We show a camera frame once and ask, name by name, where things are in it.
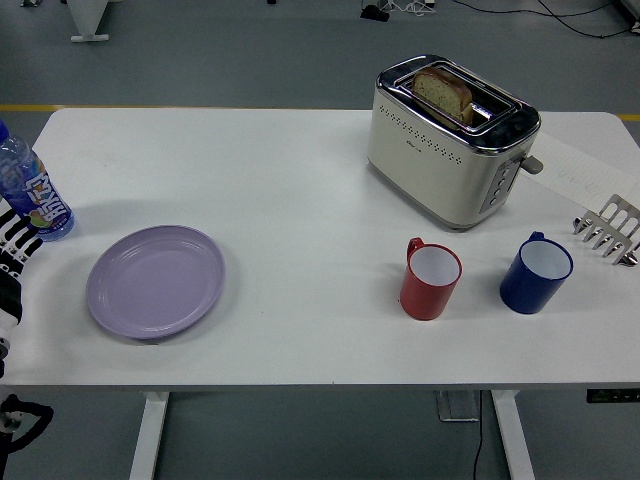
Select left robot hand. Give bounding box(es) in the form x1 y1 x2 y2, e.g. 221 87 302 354
0 197 45 342

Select purple plate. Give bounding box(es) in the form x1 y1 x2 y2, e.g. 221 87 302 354
85 224 227 342

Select clear drink bottle blue label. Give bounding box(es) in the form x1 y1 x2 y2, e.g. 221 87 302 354
0 118 76 244

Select white table leg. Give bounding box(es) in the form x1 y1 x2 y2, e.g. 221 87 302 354
489 389 537 480
128 390 172 480

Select white stand foot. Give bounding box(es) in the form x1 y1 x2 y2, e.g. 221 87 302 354
64 0 112 44

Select red mug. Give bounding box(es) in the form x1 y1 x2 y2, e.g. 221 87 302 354
398 236 463 322

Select cream and chrome toaster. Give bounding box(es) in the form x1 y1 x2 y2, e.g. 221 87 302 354
366 53 544 233

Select black floor device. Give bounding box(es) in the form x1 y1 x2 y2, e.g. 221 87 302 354
359 3 391 23

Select bread slice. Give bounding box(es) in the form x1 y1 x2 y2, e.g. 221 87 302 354
411 67 475 127

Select blue mug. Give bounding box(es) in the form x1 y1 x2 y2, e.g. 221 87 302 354
499 230 575 316

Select white paper sheet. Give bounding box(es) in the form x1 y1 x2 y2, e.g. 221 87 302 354
519 130 640 212

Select silver metal tongs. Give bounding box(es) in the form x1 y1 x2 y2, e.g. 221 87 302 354
571 193 640 267

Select black table control panel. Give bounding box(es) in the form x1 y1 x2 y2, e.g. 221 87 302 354
586 387 640 404

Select grey table foot bracket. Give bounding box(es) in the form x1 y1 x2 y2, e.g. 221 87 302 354
433 390 482 423

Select thin black power cable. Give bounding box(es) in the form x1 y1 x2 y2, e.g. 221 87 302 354
471 390 489 480

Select white floor cables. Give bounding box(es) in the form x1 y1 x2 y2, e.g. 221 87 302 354
387 0 437 16

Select long black floor cable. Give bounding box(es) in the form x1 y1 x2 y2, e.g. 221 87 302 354
449 0 635 39

